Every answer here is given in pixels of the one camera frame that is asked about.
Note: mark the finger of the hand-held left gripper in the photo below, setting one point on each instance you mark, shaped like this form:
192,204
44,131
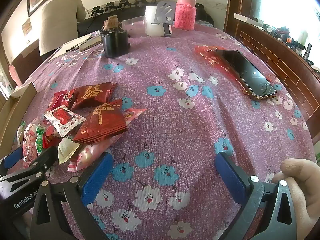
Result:
13,156
47,155

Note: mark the purple floral tablecloth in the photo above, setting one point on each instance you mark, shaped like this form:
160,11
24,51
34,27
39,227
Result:
175,120

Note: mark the white paper sheets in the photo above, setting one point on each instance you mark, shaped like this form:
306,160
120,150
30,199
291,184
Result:
63,50

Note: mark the large dark red snack packet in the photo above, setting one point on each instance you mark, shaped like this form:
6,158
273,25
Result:
100,125

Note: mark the white cup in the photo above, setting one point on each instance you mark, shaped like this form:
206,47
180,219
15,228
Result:
150,22

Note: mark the white board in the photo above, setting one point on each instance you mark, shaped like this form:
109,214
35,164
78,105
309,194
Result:
247,19

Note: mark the pink and red snack packet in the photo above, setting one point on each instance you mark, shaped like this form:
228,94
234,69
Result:
30,145

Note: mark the black charging dock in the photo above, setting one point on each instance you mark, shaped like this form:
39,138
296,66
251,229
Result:
124,3
110,6
98,10
140,0

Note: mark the black pen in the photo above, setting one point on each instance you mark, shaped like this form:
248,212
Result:
73,47

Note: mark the cardboard box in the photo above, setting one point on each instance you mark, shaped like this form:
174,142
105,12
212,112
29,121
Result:
12,115

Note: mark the black smartphone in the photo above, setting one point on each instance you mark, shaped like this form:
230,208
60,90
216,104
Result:
247,72

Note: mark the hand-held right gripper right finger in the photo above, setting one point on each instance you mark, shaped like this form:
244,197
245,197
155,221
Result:
232,177

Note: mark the long pink snack packet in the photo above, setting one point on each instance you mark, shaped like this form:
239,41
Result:
86,155

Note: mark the brown notebook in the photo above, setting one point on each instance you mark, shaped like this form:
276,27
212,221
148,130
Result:
91,42

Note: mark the black corked ink bottle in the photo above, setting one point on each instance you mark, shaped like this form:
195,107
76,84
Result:
113,42

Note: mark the white and red snack packet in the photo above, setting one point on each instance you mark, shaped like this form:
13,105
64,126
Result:
63,118

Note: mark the pink knit-sleeved thermos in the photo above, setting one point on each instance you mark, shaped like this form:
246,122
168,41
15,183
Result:
185,15

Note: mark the red envelope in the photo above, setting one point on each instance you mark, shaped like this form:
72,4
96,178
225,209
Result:
207,55

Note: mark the person's right hand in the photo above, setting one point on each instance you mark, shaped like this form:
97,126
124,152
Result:
305,192

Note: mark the cream snack packet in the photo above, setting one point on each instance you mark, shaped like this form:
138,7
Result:
65,148

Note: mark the pile of dark tools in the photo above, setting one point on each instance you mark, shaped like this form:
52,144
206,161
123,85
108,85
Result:
287,36

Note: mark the mauve armchair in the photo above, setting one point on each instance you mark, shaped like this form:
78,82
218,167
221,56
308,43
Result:
14,75

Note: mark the green and white snack packet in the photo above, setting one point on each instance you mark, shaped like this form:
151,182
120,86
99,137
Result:
40,140
21,132

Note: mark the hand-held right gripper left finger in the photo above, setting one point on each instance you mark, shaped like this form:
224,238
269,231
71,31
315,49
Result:
97,172

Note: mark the clear plastic container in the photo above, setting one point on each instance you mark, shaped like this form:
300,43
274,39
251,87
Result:
133,25

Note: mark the small bright red snack packet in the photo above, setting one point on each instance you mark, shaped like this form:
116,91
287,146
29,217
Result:
56,101
50,137

